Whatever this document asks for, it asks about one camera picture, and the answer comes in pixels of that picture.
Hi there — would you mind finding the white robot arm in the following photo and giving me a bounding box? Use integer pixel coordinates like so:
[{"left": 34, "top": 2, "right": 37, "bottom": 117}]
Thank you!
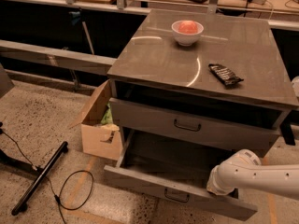
[{"left": 206, "top": 149, "right": 299, "bottom": 200}]

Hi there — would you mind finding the black stand leg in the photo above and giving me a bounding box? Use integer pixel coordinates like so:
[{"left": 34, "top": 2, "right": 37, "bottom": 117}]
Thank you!
[{"left": 11, "top": 141, "right": 68, "bottom": 216}]

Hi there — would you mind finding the grey drawer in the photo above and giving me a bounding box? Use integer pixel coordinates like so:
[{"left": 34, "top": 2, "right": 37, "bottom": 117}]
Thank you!
[
  {"left": 105, "top": 129, "right": 257, "bottom": 221},
  {"left": 109, "top": 97, "right": 282, "bottom": 158}
]

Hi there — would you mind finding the red apple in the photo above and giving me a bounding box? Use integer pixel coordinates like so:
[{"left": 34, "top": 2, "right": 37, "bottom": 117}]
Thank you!
[{"left": 178, "top": 21, "right": 198, "bottom": 34}]

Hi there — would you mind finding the grey drawer cabinet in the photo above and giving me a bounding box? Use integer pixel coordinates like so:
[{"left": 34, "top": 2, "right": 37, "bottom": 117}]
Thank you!
[{"left": 107, "top": 8, "right": 299, "bottom": 170}]

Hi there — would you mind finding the grey top drawer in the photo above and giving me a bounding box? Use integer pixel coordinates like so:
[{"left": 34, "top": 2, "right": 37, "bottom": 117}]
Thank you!
[{"left": 109, "top": 97, "right": 282, "bottom": 158}]

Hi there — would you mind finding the white ceramic bowl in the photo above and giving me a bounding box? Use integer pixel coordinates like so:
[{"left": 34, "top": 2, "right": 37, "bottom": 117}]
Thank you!
[{"left": 171, "top": 21, "right": 204, "bottom": 46}]

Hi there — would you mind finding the black snack packet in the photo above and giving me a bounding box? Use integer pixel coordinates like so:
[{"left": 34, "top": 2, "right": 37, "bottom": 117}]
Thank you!
[{"left": 208, "top": 63, "right": 243, "bottom": 86}]

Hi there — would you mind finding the cardboard box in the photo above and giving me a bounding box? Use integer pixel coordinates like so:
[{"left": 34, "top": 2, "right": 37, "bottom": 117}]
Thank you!
[{"left": 69, "top": 81, "right": 122, "bottom": 161}]

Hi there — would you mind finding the grey metal rail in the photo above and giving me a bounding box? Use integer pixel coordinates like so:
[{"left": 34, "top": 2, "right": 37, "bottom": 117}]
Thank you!
[{"left": 0, "top": 40, "right": 116, "bottom": 76}]

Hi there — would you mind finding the black floor cable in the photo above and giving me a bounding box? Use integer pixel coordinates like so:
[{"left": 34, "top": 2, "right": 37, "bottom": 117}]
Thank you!
[{"left": 0, "top": 128, "right": 94, "bottom": 224}]

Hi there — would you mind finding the green bag in box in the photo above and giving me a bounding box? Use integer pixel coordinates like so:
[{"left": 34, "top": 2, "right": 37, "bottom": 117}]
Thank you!
[{"left": 101, "top": 104, "right": 113, "bottom": 125}]

